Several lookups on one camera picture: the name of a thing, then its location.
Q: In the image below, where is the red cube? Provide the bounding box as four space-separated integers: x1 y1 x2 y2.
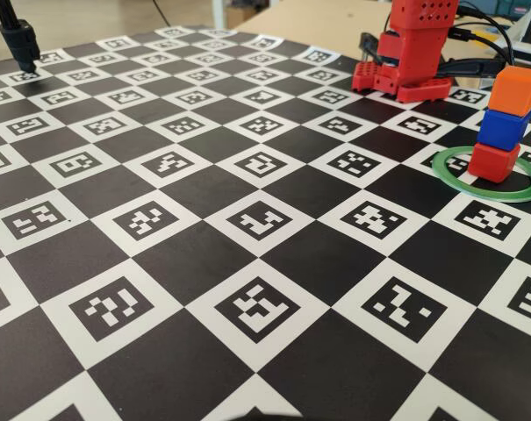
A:
468 142 521 183

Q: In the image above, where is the blue cube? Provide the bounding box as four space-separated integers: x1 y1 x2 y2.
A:
482 107 531 153

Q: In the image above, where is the orange cube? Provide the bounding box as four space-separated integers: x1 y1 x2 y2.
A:
487 66 531 118

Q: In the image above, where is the black white marker checkerboard mat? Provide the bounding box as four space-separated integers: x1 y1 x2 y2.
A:
0 25 531 421

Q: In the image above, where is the cardboard box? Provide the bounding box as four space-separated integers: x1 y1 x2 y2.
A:
226 6 257 28

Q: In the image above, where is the black power plug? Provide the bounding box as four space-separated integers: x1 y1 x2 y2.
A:
434 59 510 82

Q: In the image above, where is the black tripod leg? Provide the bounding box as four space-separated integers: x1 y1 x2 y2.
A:
0 0 41 74

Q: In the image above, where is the green flat ring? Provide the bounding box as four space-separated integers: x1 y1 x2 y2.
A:
431 146 531 203

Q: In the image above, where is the thick black cable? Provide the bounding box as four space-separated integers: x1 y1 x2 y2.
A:
451 2 519 71

